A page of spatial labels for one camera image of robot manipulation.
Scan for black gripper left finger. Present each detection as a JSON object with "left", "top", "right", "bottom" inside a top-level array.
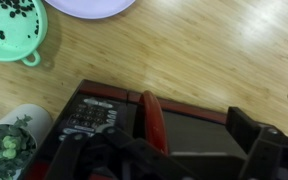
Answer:
[{"left": 45, "top": 106, "right": 198, "bottom": 180}]

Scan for scattered coffee beans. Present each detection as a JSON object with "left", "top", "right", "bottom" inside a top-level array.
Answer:
[{"left": 0, "top": 0, "right": 40, "bottom": 40}]

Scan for red black microwave body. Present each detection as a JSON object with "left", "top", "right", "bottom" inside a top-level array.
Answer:
[{"left": 17, "top": 78, "right": 141, "bottom": 180}]

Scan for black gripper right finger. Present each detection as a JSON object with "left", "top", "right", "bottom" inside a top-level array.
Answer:
[{"left": 225, "top": 106, "right": 288, "bottom": 180}]

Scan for lavender round plate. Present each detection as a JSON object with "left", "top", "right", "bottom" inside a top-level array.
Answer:
[{"left": 43, "top": 0, "right": 137, "bottom": 20}]

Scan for mint green bowl with handles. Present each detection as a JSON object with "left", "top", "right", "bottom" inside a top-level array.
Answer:
[{"left": 0, "top": 0, "right": 49, "bottom": 67}]

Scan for small potted green plant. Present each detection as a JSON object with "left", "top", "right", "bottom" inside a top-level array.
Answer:
[{"left": 0, "top": 103, "right": 54, "bottom": 180}]

